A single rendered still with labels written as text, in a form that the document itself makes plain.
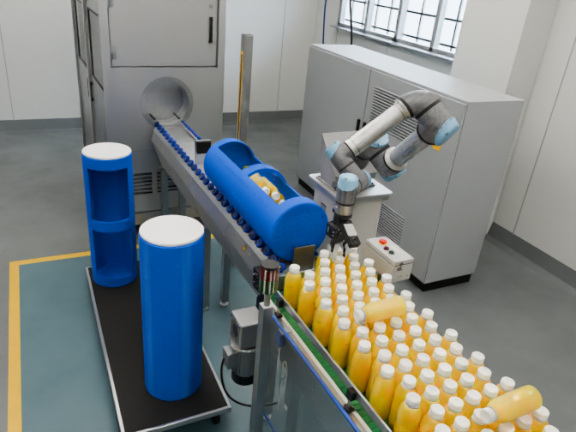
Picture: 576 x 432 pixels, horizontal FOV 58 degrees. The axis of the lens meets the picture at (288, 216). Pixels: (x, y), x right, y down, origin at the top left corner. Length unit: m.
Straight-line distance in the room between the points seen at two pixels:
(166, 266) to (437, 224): 2.12
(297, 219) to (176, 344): 0.82
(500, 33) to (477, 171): 1.33
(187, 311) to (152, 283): 0.21
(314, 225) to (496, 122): 1.85
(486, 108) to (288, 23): 4.43
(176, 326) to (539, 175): 3.34
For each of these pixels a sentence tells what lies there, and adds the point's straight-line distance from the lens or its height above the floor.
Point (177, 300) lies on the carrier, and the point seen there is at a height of 0.75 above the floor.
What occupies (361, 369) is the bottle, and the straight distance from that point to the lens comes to 1.71.
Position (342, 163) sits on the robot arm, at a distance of 2.04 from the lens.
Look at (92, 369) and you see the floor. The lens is 3.19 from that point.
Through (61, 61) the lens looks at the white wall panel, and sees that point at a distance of 6.91.
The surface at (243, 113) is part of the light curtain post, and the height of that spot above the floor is 1.20.
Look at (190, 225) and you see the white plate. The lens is 2.35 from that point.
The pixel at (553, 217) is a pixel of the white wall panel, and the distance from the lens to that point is 4.72.
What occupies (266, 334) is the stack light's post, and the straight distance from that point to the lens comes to 1.81.
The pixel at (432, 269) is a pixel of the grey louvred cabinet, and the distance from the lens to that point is 3.96.
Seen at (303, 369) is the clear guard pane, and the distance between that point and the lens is 1.81.
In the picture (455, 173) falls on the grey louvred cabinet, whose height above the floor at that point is 0.96.
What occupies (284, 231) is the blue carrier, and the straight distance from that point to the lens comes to 2.18.
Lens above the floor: 2.13
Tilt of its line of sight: 26 degrees down
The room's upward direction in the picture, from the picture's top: 6 degrees clockwise
